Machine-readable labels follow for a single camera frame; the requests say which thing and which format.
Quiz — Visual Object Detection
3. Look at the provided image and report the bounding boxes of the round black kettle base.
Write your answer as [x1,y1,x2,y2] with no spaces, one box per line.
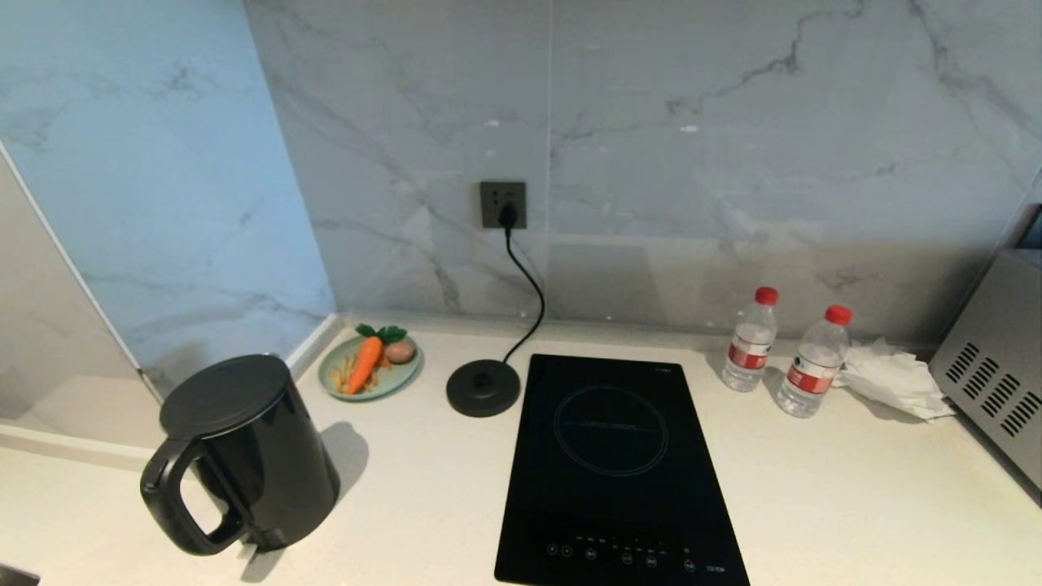
[446,359,521,418]

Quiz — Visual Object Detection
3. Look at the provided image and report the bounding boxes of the black electric kettle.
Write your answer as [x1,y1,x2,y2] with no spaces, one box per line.
[140,354,341,557]

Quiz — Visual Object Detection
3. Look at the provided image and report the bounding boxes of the black kettle lid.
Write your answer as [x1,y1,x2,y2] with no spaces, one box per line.
[160,354,291,438]

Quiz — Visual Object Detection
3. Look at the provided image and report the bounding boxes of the green plate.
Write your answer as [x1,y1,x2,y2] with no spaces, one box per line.
[318,332,422,402]

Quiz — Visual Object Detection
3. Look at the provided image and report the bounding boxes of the orange toy carrot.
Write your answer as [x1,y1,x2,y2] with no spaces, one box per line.
[346,325,408,396]

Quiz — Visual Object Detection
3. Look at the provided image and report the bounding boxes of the yellow toy fries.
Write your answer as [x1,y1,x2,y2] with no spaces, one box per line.
[331,354,380,394]

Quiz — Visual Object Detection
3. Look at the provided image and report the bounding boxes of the black induction cooktop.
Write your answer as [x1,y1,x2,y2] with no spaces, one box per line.
[494,353,751,586]

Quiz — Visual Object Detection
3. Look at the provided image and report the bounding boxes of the clear water bottle red cap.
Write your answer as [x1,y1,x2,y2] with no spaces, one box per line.
[721,286,779,393]
[776,304,853,419]

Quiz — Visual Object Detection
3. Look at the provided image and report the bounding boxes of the crumpled white paper towel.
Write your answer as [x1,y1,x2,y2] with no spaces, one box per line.
[834,337,957,422]

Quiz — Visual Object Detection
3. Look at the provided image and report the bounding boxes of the silver microwave oven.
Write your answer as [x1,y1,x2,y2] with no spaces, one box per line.
[929,203,1042,492]

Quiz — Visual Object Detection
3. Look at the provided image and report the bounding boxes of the black power cable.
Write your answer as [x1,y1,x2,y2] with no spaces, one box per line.
[501,226,545,365]

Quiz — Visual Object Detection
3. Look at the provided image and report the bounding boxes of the grey wall socket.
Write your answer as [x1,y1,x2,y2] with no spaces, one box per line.
[479,181,528,230]

